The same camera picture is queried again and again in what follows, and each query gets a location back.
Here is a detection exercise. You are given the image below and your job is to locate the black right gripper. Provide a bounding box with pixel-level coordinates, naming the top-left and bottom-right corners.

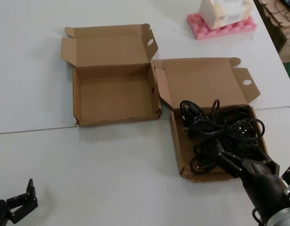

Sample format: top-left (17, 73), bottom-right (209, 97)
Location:
top-left (214, 144), bottom-right (290, 220)

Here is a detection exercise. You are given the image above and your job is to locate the black power cord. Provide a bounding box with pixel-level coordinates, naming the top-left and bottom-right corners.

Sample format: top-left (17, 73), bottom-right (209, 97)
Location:
top-left (193, 98), bottom-right (266, 148)
top-left (190, 143), bottom-right (221, 175)

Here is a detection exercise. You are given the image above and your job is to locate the empty-lidded brown cardboard box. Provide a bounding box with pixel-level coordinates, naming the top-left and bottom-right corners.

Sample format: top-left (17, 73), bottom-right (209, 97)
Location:
top-left (61, 23), bottom-right (162, 128)

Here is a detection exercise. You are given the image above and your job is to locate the white paper box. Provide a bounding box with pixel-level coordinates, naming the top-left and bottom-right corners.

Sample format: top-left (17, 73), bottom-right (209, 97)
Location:
top-left (198, 0), bottom-right (254, 31)

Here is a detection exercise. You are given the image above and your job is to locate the printed cardboard carton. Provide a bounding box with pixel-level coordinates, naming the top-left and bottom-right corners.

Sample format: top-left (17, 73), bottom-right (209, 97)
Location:
top-left (277, 23), bottom-right (290, 63)

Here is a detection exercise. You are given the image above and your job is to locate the pink foam pad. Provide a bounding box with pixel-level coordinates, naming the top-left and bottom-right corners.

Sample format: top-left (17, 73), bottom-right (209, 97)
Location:
top-left (186, 12), bottom-right (257, 41)

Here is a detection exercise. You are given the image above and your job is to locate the stack of cardboard sheets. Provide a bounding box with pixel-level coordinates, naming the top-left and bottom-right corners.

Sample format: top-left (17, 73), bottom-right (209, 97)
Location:
top-left (260, 0), bottom-right (290, 29)

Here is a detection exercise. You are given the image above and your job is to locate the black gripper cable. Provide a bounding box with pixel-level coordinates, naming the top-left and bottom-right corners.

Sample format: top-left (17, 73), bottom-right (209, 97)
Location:
top-left (251, 208), bottom-right (265, 226)

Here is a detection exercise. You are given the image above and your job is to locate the coiled black power cord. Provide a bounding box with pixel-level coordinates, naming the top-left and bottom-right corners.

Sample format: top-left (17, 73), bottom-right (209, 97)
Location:
top-left (190, 143), bottom-right (221, 175)

